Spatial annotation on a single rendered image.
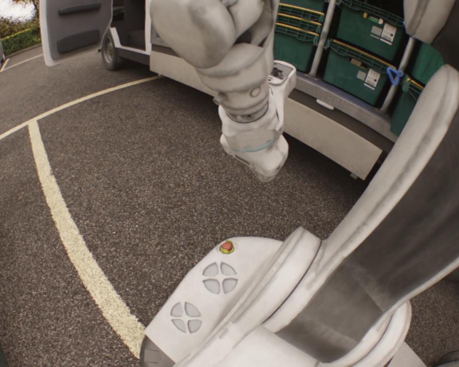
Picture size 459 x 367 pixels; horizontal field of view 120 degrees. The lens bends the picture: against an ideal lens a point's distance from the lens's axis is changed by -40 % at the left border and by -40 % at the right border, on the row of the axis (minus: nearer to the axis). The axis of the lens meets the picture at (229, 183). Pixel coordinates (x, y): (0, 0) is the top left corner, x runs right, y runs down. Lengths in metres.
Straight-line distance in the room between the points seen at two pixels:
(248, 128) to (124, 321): 0.85
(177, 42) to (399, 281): 0.29
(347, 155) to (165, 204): 1.01
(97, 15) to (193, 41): 3.05
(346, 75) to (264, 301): 1.20
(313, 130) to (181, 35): 1.13
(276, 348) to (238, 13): 0.42
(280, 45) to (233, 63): 1.27
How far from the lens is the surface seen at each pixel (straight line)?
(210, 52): 0.15
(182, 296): 0.60
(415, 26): 0.22
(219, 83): 0.19
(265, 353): 0.40
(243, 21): 0.16
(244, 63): 0.18
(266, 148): 0.29
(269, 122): 0.25
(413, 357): 1.43
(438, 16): 0.21
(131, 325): 0.94
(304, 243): 0.28
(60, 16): 2.88
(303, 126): 1.26
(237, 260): 0.60
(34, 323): 1.14
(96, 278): 1.04
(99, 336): 0.98
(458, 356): 1.48
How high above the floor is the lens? 0.90
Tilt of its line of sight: 43 degrees down
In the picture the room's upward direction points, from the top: 11 degrees clockwise
